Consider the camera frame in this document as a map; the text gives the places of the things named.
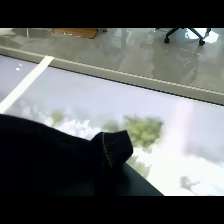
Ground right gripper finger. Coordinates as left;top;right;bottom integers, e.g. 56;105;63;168
115;162;165;197

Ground black jeans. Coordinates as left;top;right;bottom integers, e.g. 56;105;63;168
0;113;135;197

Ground black office chair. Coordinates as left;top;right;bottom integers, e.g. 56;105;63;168
155;27;213;47

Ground brown floor mat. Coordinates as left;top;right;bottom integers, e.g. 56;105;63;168
50;27;99;40

